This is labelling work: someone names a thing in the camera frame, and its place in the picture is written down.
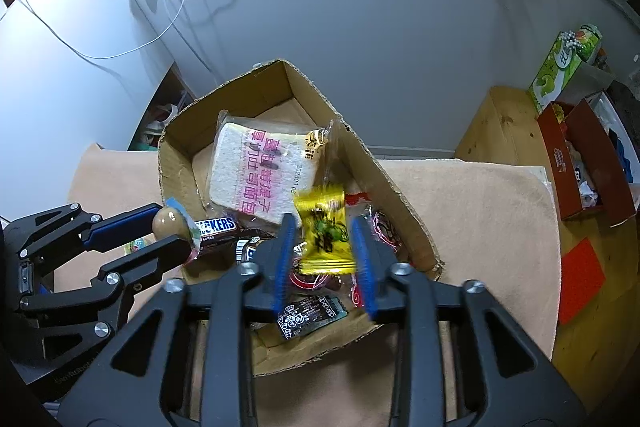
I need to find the dark printed snack packet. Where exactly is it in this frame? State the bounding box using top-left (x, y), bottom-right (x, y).
top-left (277, 294), bottom-right (348, 340)

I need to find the open red box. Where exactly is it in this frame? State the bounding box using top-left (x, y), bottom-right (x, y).
top-left (537, 99), bottom-right (638, 228)

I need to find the cardboard box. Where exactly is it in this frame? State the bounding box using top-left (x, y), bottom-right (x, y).
top-left (157, 58), bottom-right (446, 378)

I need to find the yellow candy packet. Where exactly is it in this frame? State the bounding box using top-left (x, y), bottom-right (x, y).
top-left (292, 184), bottom-right (358, 275)

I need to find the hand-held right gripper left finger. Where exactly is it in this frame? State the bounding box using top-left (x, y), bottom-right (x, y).
top-left (55, 212), bottom-right (298, 427)

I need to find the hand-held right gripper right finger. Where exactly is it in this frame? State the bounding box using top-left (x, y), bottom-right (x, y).
top-left (349, 214), bottom-right (586, 427)

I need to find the beige table mat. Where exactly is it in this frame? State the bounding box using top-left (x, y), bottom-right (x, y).
top-left (52, 142), bottom-right (563, 427)

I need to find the brown chocolate bar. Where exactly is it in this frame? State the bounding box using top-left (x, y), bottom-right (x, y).
top-left (235, 241), bottom-right (263, 264)
top-left (192, 216), bottom-right (278, 260)

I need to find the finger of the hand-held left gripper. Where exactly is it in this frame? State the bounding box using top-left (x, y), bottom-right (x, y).
top-left (20, 234), bottom-right (193, 339)
top-left (10, 203), bottom-right (163, 258)

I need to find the green carton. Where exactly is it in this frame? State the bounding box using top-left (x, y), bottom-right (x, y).
top-left (527, 24), bottom-right (603, 115)

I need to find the sliced bread packet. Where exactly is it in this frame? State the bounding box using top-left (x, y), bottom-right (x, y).
top-left (205, 109), bottom-right (346, 228)

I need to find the red sheet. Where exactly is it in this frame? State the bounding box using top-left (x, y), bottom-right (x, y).
top-left (557, 239), bottom-right (607, 325)

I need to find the green pink snack packet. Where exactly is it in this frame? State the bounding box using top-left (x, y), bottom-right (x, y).
top-left (125, 197), bottom-right (201, 265)

